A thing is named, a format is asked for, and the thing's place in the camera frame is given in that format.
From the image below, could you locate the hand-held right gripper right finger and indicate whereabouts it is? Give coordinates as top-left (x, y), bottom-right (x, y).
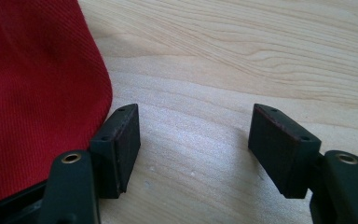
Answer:
top-left (247, 103), bottom-right (323, 200)

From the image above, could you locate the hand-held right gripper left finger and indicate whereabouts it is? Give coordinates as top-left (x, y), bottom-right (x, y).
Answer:
top-left (89, 103), bottom-right (142, 200)

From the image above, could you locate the red cloth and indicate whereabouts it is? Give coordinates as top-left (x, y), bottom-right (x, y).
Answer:
top-left (0, 0), bottom-right (114, 203)

